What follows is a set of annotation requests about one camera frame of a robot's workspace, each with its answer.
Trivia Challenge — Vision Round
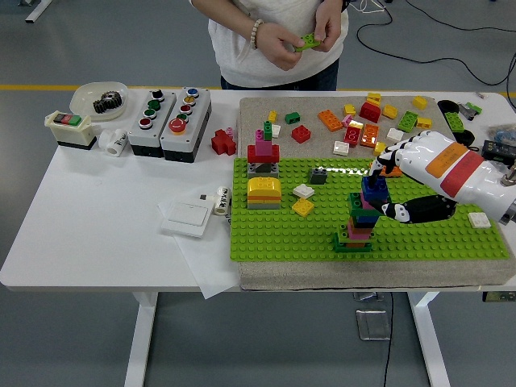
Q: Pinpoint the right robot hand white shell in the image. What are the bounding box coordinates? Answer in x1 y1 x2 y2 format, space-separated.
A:
368 131 516 226

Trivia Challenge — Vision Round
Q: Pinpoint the person's right hand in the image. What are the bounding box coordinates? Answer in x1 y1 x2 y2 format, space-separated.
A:
255 22 308 72

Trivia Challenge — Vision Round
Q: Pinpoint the person's left hand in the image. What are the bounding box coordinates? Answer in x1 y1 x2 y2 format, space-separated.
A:
313 2 343 53

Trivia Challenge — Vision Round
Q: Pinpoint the green long brick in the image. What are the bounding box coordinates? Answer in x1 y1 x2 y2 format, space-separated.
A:
443 111 464 132
397 110 419 133
293 32 323 52

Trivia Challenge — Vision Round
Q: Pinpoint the blue square brick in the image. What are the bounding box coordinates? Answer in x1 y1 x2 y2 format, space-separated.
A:
360 175 390 202

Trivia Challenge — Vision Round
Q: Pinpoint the orange long brick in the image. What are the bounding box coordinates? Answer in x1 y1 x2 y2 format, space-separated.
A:
317 109 343 133
369 161 404 178

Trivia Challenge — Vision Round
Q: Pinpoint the orange square brick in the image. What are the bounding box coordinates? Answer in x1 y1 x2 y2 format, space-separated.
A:
360 123 380 148

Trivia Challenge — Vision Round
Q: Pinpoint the red square brick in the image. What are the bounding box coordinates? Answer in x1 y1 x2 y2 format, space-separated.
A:
343 125 363 147
290 125 312 144

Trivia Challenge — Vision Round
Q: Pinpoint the large red brick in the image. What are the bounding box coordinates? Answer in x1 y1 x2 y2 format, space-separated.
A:
359 101 382 123

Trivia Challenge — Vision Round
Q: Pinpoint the red wide brick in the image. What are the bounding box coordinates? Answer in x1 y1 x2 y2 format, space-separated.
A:
246 144 281 164

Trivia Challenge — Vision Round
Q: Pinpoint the red cross-shaped brick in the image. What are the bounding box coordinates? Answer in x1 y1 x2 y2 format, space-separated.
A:
210 127 238 156

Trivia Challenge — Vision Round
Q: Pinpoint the pink sloped brick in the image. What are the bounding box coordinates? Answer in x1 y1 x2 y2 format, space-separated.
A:
346 221 375 239

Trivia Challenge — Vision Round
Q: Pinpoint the grey arch brick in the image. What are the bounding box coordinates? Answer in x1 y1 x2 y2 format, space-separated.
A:
247 160 280 180

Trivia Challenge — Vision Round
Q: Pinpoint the dark grey square brick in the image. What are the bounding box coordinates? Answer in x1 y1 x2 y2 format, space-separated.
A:
306 166 328 185

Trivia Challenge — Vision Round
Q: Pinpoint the yellow domed brick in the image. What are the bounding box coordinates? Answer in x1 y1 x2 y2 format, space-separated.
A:
246 176 282 198

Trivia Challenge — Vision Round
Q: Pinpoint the yellow square brick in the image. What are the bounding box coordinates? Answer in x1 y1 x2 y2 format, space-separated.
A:
290 197 315 218

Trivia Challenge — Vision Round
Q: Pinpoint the person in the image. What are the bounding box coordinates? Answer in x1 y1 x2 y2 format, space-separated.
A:
189 0 350 92

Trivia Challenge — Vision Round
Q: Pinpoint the black electronic device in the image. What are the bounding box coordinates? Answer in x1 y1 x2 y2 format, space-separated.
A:
482 139 516 162

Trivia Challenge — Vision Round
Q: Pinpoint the grey and green tool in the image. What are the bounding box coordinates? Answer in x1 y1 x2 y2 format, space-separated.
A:
457 102 484 121

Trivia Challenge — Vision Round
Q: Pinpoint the clear plastic bag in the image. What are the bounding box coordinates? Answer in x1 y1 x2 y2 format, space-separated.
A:
485 123 516 142

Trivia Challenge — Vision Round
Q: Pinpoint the grey emergency stop box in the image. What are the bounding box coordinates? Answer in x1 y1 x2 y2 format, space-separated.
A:
160 86 213 164

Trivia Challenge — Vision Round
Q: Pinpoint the grey four-button box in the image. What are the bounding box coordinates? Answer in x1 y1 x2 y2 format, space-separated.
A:
127 89 177 157

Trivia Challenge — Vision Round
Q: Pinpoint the table control label box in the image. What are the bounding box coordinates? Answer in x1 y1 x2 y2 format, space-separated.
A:
481 290 516 303

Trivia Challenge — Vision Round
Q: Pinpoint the white labelled pipe fitting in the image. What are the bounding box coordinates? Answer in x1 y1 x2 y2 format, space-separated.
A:
198 185 231 217

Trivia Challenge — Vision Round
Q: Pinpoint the metal floor plate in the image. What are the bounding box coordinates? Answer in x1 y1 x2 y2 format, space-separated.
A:
355 308 391 342

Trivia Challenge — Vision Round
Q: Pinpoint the white table leg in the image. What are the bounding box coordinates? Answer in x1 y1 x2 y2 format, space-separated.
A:
406 290 452 387
123 292 159 387

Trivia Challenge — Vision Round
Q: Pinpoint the black gear stack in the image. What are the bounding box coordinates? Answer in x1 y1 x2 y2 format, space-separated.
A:
93 91 124 114

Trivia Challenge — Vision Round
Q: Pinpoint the green studded baseplate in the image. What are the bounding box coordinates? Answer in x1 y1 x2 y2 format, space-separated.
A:
229 155 510 262

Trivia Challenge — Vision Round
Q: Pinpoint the white pipe tee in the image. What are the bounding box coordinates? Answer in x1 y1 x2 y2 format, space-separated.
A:
98 127 129 157

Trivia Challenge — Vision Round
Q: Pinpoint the white plastic dish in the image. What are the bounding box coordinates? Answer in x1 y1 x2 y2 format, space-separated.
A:
69 81 130 122

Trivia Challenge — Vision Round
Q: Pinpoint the white paper sheet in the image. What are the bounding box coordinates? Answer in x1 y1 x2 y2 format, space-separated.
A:
156 193 243 300

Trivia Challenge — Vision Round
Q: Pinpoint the beaded bracelet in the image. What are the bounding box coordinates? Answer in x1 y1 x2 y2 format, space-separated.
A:
248 18 264 51

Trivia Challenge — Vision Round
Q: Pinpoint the white floor cable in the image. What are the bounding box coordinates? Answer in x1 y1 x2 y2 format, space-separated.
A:
348 0 386 14

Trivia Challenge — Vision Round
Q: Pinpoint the black floor cable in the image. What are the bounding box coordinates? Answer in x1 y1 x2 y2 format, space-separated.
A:
356 6 516 86
405 0 516 33

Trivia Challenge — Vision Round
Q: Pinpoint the green square frame brick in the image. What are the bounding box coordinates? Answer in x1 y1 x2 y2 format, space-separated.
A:
332 231 378 253

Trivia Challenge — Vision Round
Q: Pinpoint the black hanging cable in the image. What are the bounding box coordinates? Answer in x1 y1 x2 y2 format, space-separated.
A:
381 290 395 387

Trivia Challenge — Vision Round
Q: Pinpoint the white wall switch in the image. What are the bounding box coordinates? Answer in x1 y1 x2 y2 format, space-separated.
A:
160 200 214 239

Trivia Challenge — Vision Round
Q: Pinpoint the beige switch box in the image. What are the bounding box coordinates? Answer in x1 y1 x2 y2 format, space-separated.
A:
44 110 99 151

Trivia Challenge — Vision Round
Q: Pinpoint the white frame beam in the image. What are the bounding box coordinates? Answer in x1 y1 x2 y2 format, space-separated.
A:
18 0 53 23

